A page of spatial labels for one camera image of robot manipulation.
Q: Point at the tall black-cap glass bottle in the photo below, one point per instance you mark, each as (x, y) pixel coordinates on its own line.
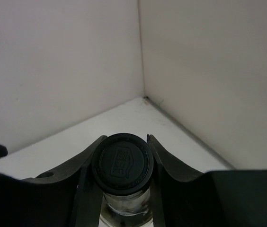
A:
(122, 165)

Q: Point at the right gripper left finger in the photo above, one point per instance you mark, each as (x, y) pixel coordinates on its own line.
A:
(66, 195)

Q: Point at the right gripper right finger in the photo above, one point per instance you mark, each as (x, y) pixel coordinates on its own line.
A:
(175, 200)

